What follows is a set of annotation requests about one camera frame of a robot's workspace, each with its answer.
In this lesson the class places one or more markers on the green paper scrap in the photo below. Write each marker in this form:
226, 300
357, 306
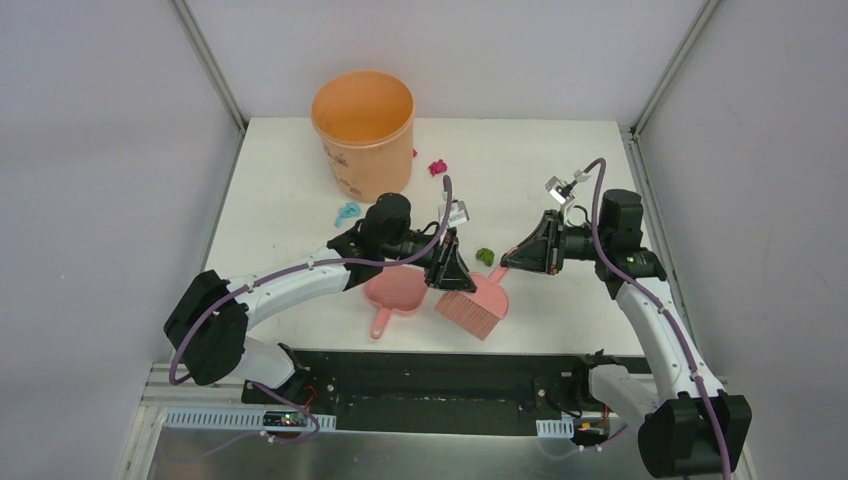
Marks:
486, 256

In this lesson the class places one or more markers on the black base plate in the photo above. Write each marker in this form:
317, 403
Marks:
437, 393

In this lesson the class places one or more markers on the right white cable duct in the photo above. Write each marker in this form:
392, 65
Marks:
555, 428

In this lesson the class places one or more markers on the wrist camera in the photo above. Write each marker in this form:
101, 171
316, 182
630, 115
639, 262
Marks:
562, 190
456, 213

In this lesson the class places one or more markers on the orange plastic bucket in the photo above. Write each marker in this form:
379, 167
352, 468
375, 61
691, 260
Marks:
365, 122

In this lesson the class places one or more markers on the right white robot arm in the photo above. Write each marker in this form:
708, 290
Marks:
687, 423

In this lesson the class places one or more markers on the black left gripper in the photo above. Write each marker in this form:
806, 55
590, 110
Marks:
441, 254

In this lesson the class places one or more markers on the pink hand brush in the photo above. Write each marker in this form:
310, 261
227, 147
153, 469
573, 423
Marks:
480, 312

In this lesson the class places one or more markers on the pink dustpan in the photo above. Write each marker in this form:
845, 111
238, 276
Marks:
396, 290

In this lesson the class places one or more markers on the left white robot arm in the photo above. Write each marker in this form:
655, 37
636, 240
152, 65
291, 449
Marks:
209, 326

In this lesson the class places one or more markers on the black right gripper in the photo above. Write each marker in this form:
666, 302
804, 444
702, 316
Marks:
543, 250

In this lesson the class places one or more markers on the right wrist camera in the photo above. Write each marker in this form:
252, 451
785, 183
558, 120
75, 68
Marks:
562, 190

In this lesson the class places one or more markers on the cyan paper scrap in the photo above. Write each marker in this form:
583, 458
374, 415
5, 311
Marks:
347, 211

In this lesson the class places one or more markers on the white cable duct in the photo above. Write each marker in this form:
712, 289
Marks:
248, 420
555, 428

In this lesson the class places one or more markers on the left white cable duct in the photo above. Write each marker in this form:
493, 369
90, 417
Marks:
248, 420

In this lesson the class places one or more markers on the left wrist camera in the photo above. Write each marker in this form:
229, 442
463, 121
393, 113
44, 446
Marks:
456, 213

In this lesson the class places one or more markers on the magenta paper scrap near bucket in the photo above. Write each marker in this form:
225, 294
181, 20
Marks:
437, 167

